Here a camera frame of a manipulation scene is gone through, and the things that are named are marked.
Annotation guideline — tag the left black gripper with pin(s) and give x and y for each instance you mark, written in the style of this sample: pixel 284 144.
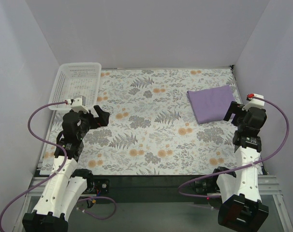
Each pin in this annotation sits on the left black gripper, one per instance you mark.
pixel 92 117

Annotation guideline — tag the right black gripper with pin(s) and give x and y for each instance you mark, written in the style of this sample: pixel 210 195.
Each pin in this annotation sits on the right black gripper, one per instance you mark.
pixel 237 112

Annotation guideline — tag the purple t shirt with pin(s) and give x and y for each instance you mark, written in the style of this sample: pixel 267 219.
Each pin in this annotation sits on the purple t shirt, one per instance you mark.
pixel 210 105

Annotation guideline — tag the white plastic mesh basket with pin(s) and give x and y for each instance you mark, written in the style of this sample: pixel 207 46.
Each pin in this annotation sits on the white plastic mesh basket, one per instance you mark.
pixel 77 79

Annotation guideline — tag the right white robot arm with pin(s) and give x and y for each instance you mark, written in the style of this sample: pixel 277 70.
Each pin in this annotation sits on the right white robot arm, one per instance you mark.
pixel 242 209

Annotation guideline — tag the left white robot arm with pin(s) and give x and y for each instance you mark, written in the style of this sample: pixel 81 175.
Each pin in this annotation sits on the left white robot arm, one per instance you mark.
pixel 66 183

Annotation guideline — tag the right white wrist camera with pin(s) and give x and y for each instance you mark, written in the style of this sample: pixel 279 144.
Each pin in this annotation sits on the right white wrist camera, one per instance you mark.
pixel 254 101

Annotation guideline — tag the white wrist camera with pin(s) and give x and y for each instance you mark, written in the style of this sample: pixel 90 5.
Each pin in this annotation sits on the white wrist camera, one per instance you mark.
pixel 78 104
pixel 254 101

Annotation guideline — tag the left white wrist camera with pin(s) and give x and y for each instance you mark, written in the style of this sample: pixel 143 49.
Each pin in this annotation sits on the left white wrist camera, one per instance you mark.
pixel 78 104

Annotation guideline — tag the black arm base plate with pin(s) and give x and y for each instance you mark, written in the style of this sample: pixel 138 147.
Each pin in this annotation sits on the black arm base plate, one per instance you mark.
pixel 154 189

